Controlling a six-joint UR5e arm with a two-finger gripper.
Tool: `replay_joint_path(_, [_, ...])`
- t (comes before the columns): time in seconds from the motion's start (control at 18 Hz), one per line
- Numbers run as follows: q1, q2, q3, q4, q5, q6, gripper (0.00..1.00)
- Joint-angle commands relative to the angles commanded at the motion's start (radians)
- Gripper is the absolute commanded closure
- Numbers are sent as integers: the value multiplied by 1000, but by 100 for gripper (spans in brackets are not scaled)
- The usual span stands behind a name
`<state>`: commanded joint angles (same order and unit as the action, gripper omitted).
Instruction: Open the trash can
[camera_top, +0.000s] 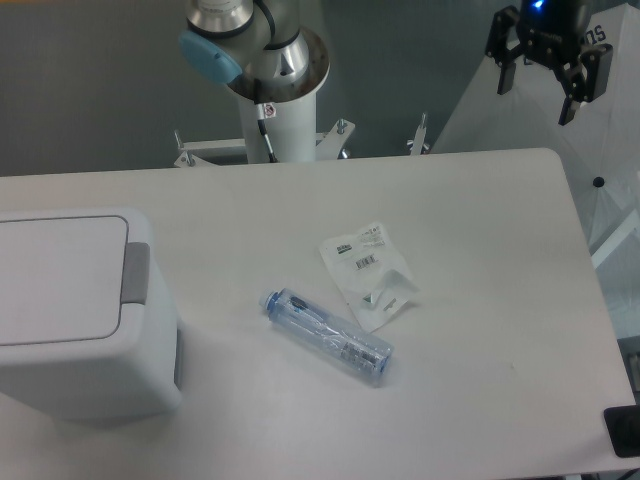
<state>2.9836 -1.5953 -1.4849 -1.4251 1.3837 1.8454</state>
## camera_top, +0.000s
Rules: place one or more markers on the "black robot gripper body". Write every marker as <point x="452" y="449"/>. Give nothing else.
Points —
<point x="550" y="33"/>

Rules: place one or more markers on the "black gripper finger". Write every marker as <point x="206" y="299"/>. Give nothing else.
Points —
<point x="584" y="79"/>
<point x="497" y="47"/>

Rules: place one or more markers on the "white trash can body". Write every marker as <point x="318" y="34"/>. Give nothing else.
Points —
<point x="135" y="371"/>

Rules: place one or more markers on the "white trash can lid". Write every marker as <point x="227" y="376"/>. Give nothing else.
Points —
<point x="61" y="279"/>

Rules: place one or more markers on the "clear plastic packaging bag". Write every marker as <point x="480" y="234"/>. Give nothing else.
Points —
<point x="373" y="277"/>

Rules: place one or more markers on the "black device at table edge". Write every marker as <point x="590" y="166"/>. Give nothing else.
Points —
<point x="623" y="428"/>

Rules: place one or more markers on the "clear plastic water bottle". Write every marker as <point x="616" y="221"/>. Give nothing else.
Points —
<point x="339" y="339"/>

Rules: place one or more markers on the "grey lid push button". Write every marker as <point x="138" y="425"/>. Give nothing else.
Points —
<point x="135" y="274"/>

